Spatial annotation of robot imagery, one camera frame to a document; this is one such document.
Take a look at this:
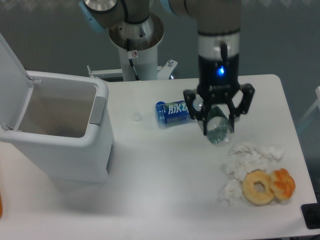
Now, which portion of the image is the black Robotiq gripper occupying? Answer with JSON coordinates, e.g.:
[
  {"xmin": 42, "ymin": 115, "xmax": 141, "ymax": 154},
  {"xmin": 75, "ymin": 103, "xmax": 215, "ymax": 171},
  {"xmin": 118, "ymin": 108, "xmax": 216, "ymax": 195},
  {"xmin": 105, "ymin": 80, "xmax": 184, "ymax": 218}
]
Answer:
[{"xmin": 183, "ymin": 54, "xmax": 255, "ymax": 136}]

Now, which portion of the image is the clear crushed plastic bottle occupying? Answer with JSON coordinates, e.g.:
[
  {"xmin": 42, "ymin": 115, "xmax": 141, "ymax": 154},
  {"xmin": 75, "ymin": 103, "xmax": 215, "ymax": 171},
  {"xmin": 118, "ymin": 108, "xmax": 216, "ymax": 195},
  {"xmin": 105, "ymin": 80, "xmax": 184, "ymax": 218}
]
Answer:
[{"xmin": 206, "ymin": 105, "xmax": 232, "ymax": 146}]

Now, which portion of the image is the blue labelled drink bottle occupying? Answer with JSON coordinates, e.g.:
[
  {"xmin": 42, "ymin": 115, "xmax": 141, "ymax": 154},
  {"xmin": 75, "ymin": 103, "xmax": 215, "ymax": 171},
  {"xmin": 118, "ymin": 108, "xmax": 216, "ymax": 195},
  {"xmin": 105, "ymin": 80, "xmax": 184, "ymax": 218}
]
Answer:
[{"xmin": 155, "ymin": 100, "xmax": 192, "ymax": 127}]

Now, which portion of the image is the white bottle cap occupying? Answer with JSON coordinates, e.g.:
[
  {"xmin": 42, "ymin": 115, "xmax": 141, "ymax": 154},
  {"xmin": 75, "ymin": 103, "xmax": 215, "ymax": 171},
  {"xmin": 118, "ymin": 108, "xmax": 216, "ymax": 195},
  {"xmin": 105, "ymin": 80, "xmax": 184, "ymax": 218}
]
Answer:
[{"xmin": 132, "ymin": 112, "xmax": 142, "ymax": 122}]

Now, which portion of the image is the white trash can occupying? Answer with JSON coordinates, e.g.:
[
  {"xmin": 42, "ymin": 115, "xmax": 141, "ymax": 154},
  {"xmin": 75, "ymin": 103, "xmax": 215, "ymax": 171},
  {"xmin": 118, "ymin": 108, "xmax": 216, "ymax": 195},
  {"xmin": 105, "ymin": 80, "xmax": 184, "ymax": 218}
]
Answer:
[{"xmin": 0, "ymin": 71, "xmax": 114, "ymax": 183}]

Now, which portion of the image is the white trash can lid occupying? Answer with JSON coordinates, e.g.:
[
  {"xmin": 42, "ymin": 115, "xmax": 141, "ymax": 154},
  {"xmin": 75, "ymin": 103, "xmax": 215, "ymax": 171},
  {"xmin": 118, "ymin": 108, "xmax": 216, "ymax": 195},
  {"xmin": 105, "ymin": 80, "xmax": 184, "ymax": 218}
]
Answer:
[{"xmin": 0, "ymin": 36, "xmax": 34, "ymax": 130}]

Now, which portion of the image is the large crumpled white tissue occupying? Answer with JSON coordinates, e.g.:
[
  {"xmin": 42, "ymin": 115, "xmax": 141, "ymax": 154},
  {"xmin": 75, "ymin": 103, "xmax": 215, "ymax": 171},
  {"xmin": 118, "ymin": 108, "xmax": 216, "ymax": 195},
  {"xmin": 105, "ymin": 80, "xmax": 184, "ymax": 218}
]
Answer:
[{"xmin": 224, "ymin": 141, "xmax": 285, "ymax": 181}]

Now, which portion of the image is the small crumpled white tissue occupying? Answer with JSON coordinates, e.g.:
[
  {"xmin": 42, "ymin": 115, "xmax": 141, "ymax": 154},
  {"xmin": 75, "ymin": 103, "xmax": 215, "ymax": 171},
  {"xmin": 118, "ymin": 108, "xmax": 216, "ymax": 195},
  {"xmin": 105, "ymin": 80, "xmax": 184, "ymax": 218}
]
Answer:
[{"xmin": 222, "ymin": 179, "xmax": 243, "ymax": 206}]

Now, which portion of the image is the twisted orange bread roll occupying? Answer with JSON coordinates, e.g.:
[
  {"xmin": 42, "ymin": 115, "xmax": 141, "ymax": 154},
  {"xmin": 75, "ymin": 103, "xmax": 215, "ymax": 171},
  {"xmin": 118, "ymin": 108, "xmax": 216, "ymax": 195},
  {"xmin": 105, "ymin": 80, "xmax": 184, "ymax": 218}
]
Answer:
[{"xmin": 269, "ymin": 168, "xmax": 296, "ymax": 201}]

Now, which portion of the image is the black device at edge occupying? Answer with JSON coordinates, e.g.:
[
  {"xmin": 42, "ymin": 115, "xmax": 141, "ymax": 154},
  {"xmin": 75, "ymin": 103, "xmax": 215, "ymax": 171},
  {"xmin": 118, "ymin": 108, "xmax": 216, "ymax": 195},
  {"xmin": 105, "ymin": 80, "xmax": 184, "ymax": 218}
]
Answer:
[{"xmin": 300, "ymin": 203, "xmax": 320, "ymax": 230}]

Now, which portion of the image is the orange object at edge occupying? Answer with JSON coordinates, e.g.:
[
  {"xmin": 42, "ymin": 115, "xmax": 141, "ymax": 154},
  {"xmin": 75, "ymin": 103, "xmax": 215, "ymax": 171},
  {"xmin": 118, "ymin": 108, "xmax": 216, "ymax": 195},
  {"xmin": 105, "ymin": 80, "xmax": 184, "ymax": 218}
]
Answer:
[{"xmin": 0, "ymin": 189, "xmax": 4, "ymax": 219}]

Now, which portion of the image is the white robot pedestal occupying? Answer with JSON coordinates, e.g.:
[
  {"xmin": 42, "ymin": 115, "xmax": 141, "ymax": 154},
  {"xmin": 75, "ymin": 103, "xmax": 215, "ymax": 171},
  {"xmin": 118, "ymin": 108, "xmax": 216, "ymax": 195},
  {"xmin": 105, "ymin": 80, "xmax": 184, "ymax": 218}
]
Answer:
[{"xmin": 109, "ymin": 13, "xmax": 164, "ymax": 82}]

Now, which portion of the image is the white frame at right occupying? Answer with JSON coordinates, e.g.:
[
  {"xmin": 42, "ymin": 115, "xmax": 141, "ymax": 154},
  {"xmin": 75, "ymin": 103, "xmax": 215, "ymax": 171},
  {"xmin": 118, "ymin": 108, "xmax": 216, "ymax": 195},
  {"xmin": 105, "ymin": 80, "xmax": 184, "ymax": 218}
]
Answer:
[{"xmin": 296, "ymin": 86, "xmax": 320, "ymax": 134}]

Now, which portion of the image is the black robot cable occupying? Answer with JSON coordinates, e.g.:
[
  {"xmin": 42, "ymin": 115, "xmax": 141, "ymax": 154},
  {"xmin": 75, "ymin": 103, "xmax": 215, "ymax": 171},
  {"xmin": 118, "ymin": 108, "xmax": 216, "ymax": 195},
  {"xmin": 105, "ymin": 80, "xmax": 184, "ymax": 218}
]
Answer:
[{"xmin": 126, "ymin": 38, "xmax": 141, "ymax": 81}]

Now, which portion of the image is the ring doughnut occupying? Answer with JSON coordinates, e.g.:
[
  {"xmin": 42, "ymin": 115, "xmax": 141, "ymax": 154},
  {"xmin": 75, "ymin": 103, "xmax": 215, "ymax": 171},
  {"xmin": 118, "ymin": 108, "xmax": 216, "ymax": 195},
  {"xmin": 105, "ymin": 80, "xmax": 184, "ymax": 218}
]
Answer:
[{"xmin": 241, "ymin": 170, "xmax": 275, "ymax": 206}]

